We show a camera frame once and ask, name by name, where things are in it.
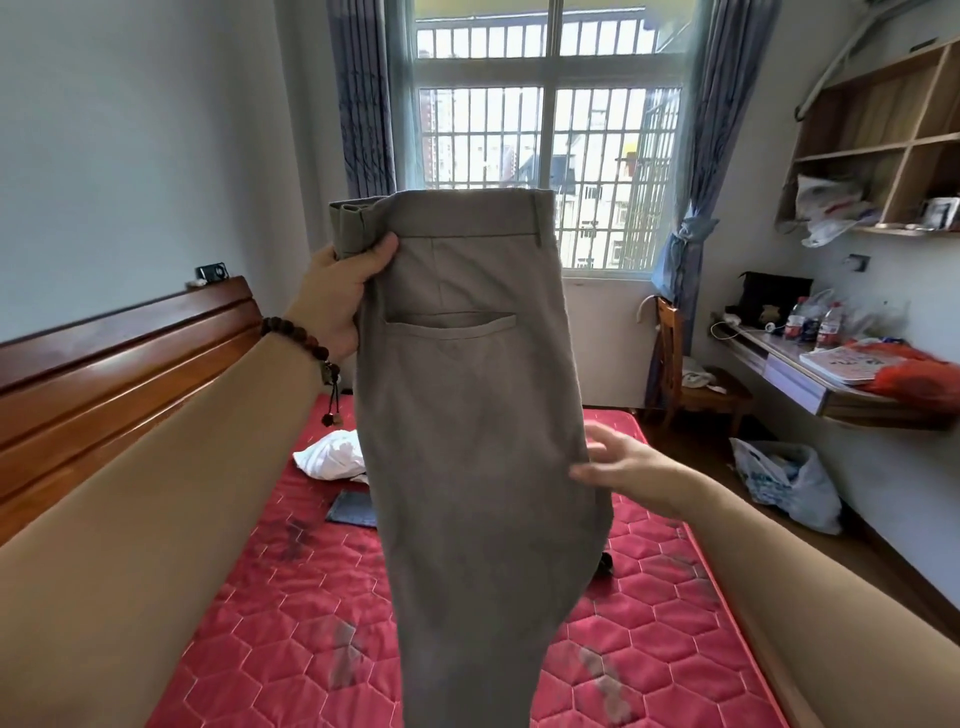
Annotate person's right hand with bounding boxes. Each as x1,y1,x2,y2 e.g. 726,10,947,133
569,422,720,522

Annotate person's left hand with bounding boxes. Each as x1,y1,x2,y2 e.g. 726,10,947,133
282,231,400,365

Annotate grey trousers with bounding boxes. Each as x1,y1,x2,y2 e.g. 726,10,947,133
328,187,615,728

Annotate person's right forearm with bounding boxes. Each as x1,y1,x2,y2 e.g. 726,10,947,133
684,475,960,728

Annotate person's left forearm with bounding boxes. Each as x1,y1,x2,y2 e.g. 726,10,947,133
0,327,325,728

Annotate wooden chair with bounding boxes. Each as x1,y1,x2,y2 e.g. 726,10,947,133
643,295,756,438

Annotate white cloth on chair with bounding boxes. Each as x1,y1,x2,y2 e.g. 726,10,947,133
681,357,727,396

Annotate blue grey curtain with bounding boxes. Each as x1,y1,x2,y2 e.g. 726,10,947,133
325,0,399,201
651,0,783,354

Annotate printed plastic bag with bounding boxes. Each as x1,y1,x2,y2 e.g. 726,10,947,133
729,437,844,537

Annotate barred window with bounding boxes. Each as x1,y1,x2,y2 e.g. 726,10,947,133
405,0,687,280

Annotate black bag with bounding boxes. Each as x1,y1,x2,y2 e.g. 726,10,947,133
735,270,815,328

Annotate dark blue folded garment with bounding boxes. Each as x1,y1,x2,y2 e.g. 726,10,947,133
325,489,378,530

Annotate white book stack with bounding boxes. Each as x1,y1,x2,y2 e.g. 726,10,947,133
799,345,909,388

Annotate wooden headboard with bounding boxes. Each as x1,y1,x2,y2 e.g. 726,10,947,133
0,276,265,547

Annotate red quilted mattress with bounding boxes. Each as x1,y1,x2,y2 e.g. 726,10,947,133
147,386,790,728

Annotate red plastic bag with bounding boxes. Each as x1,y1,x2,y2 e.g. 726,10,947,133
851,339,960,415

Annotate white plastic bag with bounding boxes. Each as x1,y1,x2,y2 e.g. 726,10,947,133
793,174,880,249

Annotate brown bead bracelet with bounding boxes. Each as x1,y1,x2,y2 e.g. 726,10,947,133
260,315,345,429

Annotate wooden wall desk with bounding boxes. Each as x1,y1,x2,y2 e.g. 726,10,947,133
711,313,955,432

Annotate wooden wall shelf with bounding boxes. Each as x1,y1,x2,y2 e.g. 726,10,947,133
774,33,960,239

